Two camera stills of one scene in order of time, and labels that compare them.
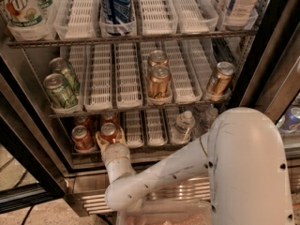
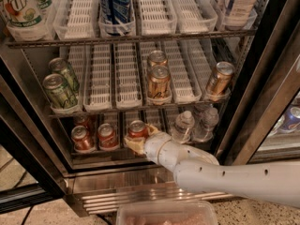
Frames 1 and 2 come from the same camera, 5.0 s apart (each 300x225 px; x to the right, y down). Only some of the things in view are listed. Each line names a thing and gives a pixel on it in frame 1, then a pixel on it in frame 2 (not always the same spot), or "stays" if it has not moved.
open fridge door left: (32, 172) stays
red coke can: (82, 139) stays
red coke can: (109, 131) to (138, 128)
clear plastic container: (167, 212) stays
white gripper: (114, 150) to (152, 147)
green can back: (61, 66) stays
